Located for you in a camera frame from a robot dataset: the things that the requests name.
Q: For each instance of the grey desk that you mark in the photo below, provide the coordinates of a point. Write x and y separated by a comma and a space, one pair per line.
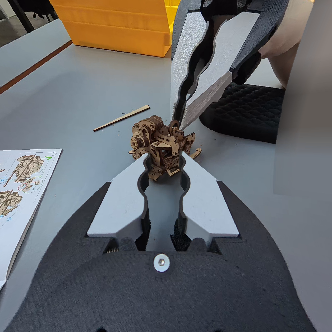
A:
77, 90
26, 46

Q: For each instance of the black quilted armrest pad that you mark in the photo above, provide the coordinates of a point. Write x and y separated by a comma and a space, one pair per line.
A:
246, 111

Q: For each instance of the person's right forearm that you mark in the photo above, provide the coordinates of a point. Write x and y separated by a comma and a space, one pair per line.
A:
285, 39

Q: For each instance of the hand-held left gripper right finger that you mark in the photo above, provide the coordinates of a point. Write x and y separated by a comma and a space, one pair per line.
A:
207, 205

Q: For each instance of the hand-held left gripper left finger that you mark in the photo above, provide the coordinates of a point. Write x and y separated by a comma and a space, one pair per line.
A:
122, 207

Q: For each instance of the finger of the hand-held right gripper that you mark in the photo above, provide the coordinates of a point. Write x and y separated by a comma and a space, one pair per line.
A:
228, 46
181, 51

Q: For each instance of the thin wooden stick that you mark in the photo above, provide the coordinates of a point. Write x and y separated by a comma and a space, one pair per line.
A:
122, 118

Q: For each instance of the illustrated instruction booklet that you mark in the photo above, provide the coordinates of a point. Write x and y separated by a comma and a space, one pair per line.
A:
20, 186

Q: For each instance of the wooden mechanical puzzle model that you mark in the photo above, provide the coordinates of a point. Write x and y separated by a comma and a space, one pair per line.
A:
155, 145

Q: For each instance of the yellow plastic bin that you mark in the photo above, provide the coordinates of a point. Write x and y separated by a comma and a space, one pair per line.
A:
116, 26

